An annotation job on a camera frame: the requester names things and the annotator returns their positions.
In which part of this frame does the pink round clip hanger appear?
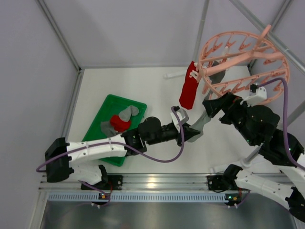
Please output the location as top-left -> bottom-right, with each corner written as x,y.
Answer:
195,25 -> 290,98

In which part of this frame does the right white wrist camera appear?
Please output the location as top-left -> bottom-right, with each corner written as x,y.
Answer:
240,83 -> 267,107

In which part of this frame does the right black mount plate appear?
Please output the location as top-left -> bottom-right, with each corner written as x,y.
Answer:
206,175 -> 227,192

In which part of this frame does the red santa sock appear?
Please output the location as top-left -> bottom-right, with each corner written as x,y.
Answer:
179,61 -> 199,110

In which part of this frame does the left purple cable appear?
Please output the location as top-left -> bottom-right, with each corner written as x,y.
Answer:
35,106 -> 184,206

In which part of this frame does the dark grey sock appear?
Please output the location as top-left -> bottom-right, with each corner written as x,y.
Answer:
187,70 -> 225,143

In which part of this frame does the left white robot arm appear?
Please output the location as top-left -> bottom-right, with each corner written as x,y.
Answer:
45,117 -> 200,186

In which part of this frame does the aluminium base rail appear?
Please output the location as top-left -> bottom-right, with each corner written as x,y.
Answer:
38,173 -> 296,191

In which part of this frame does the slotted white cable duct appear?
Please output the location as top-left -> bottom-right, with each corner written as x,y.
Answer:
48,192 -> 239,203

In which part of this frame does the left black mount plate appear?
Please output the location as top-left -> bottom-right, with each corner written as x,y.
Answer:
91,175 -> 123,191

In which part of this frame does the black mount plate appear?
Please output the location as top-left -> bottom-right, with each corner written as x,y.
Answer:
91,175 -> 123,191
206,175 -> 227,192

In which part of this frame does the light grey sock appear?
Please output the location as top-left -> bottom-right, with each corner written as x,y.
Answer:
118,105 -> 139,122

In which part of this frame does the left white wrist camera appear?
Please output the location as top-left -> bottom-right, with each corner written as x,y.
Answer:
171,108 -> 189,128

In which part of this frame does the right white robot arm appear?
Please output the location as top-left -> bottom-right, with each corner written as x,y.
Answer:
203,92 -> 305,221

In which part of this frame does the green plastic tray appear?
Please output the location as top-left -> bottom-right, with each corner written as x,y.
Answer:
81,94 -> 148,167

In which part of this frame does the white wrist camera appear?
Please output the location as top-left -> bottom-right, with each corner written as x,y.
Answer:
171,108 -> 189,128
240,83 -> 267,107

